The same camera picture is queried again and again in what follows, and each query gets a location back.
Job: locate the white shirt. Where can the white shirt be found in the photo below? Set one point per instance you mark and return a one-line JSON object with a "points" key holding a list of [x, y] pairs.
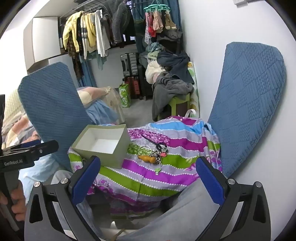
{"points": [[101, 34]]}

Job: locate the silver bangle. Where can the silver bangle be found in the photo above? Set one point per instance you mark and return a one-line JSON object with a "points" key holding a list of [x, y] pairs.
{"points": [[139, 150]]}

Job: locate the dark grey coat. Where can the dark grey coat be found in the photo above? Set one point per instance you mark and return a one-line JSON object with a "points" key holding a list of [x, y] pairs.
{"points": [[120, 20]]}

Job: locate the grey fleece garment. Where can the grey fleece garment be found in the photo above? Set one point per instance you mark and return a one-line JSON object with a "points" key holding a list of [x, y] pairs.
{"points": [[168, 90]]}

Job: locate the black garment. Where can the black garment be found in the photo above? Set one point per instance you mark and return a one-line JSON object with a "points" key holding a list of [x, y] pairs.
{"points": [[170, 38]]}

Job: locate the pink charm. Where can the pink charm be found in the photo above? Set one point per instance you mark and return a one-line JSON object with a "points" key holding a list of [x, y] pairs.
{"points": [[164, 154]]}

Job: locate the green bead charm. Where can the green bead charm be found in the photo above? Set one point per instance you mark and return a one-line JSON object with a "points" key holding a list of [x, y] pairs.
{"points": [[158, 171]]}

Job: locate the hanging small garments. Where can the hanging small garments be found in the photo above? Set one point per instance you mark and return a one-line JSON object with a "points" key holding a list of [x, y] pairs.
{"points": [[157, 23]]}

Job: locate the person's left hand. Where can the person's left hand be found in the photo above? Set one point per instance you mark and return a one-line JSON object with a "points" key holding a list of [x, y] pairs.
{"points": [[19, 200]]}

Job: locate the cream striped jacket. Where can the cream striped jacket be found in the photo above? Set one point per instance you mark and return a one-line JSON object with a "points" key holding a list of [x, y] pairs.
{"points": [[89, 32]]}

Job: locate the light blue cloth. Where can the light blue cloth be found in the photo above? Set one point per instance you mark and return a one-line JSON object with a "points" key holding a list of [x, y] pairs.
{"points": [[44, 171]]}

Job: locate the pink cream checkered pillow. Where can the pink cream checkered pillow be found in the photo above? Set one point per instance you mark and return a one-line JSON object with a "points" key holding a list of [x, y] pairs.
{"points": [[91, 95]]}

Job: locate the green plastic stool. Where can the green plastic stool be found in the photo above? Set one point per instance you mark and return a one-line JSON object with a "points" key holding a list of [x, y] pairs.
{"points": [[179, 100]]}

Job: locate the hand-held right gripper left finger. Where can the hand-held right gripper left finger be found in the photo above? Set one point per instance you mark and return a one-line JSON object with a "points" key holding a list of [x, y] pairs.
{"points": [[85, 179]]}

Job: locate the red suitcase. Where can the red suitcase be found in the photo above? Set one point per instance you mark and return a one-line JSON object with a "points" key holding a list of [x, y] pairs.
{"points": [[133, 87]]}

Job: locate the dark blue curtain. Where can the dark blue curtain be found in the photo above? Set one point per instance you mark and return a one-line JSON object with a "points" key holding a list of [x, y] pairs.
{"points": [[175, 16]]}

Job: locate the white wall socket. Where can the white wall socket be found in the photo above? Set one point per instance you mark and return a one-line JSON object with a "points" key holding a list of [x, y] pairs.
{"points": [[239, 1]]}

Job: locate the cream plush garment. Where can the cream plush garment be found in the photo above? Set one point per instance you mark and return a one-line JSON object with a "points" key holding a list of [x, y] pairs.
{"points": [[152, 71]]}

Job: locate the grey suitcase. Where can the grey suitcase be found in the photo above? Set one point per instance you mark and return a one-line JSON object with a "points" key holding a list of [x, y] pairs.
{"points": [[128, 64]]}

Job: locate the orange gourd pendant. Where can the orange gourd pendant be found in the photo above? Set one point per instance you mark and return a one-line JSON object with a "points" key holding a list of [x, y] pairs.
{"points": [[145, 158]]}

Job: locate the checkered blanket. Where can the checkered blanket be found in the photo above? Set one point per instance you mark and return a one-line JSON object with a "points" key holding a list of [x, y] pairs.
{"points": [[16, 120]]}

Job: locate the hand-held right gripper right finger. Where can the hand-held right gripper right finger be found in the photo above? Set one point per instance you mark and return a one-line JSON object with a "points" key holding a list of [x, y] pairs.
{"points": [[210, 183]]}

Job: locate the yellow hooded jacket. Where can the yellow hooded jacket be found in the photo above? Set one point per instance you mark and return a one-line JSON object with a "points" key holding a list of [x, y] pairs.
{"points": [[69, 30]]}

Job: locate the dark patterned garment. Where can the dark patterned garment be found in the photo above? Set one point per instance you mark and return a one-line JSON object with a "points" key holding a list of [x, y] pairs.
{"points": [[75, 58]]}

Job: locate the floral folded mat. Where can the floral folded mat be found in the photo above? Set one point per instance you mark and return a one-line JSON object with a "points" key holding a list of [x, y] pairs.
{"points": [[193, 76]]}

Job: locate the striped floral cloth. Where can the striped floral cloth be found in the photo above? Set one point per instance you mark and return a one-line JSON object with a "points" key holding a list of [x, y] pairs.
{"points": [[175, 148]]}

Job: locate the teal clip hanger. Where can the teal clip hanger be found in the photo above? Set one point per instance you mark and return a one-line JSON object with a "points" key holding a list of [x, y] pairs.
{"points": [[157, 7]]}

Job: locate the person's right trouser leg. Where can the person's right trouser leg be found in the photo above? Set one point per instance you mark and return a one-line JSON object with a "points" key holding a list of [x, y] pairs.
{"points": [[180, 208]]}

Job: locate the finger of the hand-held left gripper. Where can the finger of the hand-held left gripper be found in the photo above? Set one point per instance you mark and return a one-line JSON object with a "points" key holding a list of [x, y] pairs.
{"points": [[34, 151]]}

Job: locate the beige floral bedsheet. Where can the beige floral bedsheet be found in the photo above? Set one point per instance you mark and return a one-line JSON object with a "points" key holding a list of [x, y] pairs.
{"points": [[116, 102]]}

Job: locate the green shopping bag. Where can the green shopping bag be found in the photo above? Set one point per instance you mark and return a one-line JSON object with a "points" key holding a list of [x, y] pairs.
{"points": [[124, 96]]}

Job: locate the white box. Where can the white box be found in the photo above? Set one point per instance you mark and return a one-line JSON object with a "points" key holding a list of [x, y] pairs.
{"points": [[115, 157]]}

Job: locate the black suitcase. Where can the black suitcase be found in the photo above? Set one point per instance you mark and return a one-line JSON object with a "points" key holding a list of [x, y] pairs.
{"points": [[145, 85]]}

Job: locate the light blue sheet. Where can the light blue sheet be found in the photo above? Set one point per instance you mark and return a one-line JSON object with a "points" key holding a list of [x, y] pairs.
{"points": [[101, 113]]}

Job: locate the teal scarf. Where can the teal scarf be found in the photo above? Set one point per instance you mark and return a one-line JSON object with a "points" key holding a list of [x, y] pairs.
{"points": [[99, 60]]}

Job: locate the navy jacket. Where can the navy jacket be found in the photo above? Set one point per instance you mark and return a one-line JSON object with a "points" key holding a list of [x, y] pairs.
{"points": [[175, 62]]}

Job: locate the white low cabinet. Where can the white low cabinet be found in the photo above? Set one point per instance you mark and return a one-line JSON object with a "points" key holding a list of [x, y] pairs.
{"points": [[69, 62]]}

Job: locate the light blue clothes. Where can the light blue clothes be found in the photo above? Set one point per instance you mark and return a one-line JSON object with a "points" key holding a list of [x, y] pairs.
{"points": [[153, 49]]}

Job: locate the blue quilted cushion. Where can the blue quilted cushion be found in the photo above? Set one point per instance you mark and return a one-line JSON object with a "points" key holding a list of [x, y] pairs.
{"points": [[50, 109], [247, 106]]}

